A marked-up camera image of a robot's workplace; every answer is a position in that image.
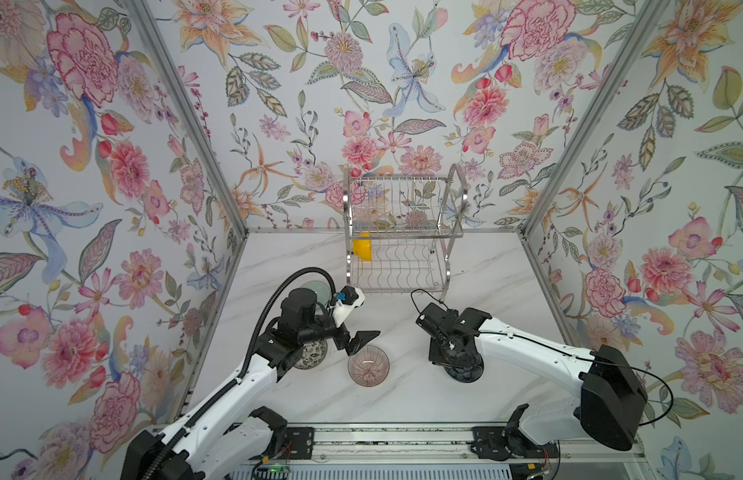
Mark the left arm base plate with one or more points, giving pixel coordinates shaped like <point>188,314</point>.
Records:
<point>292,443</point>

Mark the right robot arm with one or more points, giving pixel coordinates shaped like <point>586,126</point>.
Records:
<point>605,399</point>

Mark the pink glass bowl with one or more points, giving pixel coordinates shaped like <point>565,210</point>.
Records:
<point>369,367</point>

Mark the dark blue patterned bowl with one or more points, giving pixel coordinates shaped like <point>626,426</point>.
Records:
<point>466,368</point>

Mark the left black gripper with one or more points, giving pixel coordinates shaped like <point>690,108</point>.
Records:
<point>357,342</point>

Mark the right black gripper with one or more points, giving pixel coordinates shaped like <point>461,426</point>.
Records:
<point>433,359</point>

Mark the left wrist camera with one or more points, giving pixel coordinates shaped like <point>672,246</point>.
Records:
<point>346,301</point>

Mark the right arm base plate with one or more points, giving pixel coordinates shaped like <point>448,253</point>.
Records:
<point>499,443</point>

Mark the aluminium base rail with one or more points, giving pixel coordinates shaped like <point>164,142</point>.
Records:
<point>430,443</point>

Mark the green glass bowl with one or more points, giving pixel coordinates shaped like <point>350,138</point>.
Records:
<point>320,289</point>

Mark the steel two-tier dish rack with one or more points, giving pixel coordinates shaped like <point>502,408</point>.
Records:
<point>413,222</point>

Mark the black white speckled bowl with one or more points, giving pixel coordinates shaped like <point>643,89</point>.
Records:
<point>312,355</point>

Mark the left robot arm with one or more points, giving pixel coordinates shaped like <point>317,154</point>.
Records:
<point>229,427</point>

